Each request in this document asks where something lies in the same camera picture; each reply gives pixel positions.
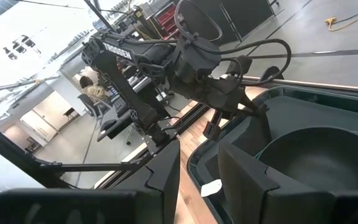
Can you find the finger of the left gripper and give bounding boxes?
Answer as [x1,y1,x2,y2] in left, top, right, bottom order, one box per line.
[202,109,226,141]
[241,91,270,119]

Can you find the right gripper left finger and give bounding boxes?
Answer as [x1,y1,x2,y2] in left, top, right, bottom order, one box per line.
[112,139,181,224]

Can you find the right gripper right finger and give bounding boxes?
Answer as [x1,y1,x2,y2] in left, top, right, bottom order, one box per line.
[217,141,336,224]

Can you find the black napkin with white tag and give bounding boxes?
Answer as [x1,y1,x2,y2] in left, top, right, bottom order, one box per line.
[197,111,275,198]

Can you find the black bowl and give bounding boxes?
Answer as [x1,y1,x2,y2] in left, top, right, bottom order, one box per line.
[255,125,358,192]

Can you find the dark green plastic tray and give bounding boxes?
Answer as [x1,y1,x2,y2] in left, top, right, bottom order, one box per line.
[186,85,358,224]

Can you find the black desk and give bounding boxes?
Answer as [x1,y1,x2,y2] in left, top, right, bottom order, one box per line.
[96,105,134,143]

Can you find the black partition panel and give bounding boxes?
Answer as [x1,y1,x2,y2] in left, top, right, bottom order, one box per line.
[178,0,277,43]

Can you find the red shelf rack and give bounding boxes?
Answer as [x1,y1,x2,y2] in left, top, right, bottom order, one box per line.
[153,4,180,40]

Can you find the black office chair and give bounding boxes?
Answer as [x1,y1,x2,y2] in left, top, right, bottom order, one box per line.
[77,93,112,121]

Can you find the person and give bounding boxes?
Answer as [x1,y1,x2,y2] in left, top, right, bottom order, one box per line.
[78,75,110,104]

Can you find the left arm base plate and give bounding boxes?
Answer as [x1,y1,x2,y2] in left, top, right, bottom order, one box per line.
[143,133,180,157]

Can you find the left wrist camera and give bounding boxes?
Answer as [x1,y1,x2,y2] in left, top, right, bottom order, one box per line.
[226,55,254,77]

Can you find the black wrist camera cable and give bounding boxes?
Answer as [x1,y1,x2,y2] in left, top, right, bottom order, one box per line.
[173,0,293,88]

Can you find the yellow extension cord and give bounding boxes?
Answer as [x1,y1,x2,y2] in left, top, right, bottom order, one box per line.
[324,5,358,32]

